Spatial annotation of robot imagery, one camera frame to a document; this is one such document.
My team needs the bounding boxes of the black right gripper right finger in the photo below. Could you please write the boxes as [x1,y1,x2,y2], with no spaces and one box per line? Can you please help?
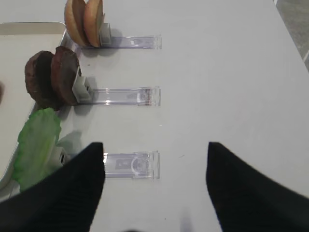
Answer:
[206,142,309,232]

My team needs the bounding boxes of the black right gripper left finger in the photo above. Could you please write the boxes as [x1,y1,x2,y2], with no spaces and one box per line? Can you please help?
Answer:
[0,142,105,232]

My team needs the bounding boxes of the dark brown meat patty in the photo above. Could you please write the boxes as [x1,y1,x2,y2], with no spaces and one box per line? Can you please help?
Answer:
[25,50,62,111]

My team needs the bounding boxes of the green lettuce leaf in holder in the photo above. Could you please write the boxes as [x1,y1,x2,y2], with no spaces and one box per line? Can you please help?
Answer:
[12,108,61,192]

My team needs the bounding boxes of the clear acrylic lettuce holder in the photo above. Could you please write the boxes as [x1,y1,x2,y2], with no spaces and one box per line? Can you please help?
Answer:
[44,143,160,179]

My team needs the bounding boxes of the reddish brown meat patty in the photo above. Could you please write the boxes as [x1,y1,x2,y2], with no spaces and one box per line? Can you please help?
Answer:
[51,46,81,106]

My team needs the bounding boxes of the clear acrylic patty holder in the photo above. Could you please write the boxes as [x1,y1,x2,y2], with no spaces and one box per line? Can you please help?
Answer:
[72,68,161,106]

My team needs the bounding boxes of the white rectangular tray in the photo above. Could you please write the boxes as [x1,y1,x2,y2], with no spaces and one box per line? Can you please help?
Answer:
[0,22,66,188]

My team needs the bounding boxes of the clear acrylic bun holder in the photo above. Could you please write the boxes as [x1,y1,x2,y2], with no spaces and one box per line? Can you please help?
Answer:
[81,23,162,49]

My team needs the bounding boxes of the right bun slice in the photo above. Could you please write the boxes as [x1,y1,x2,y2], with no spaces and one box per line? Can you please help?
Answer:
[84,0,103,47]

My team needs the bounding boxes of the bun slice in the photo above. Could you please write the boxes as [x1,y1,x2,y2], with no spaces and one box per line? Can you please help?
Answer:
[84,0,103,47]
[64,0,89,46]

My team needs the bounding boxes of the left bun slice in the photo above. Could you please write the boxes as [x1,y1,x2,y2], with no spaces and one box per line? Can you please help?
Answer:
[64,0,89,46]

